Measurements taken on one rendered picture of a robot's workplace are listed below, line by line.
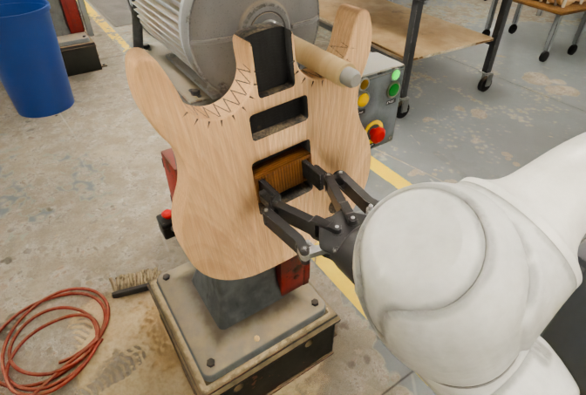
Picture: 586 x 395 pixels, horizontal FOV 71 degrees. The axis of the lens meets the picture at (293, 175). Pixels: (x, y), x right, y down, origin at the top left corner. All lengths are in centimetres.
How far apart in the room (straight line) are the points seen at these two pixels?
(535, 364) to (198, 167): 40
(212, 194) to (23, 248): 187
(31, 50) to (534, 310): 324
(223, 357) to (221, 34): 97
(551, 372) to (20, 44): 322
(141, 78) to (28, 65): 290
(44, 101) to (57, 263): 156
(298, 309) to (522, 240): 120
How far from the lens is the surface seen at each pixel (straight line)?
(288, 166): 61
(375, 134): 95
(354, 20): 60
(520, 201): 29
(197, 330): 142
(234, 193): 58
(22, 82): 342
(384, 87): 94
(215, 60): 69
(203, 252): 63
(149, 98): 48
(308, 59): 59
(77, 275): 213
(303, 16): 76
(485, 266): 23
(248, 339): 138
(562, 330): 141
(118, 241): 220
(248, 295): 136
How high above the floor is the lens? 147
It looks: 37 degrees down
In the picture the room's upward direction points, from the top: straight up
